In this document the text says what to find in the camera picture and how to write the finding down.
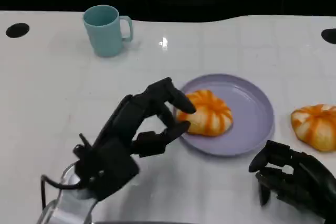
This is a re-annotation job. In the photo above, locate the pale green mug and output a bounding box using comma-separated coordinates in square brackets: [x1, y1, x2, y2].
[82, 4, 134, 58]

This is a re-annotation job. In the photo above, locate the black table cable hole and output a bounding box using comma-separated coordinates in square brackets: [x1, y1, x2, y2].
[5, 23, 30, 38]
[321, 28, 336, 45]

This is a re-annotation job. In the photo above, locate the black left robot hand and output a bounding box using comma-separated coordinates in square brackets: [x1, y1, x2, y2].
[93, 77, 197, 158]

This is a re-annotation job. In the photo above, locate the lilac plate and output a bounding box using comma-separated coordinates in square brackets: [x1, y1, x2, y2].
[173, 73, 275, 157]

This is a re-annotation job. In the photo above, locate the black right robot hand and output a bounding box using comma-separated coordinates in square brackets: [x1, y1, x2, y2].
[248, 140, 336, 219]

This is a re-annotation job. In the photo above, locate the orange and white bread roll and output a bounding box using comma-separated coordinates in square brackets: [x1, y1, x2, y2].
[290, 104, 336, 152]
[176, 89, 234, 137]

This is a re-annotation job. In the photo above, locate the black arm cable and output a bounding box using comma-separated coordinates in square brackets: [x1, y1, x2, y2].
[40, 174, 83, 210]

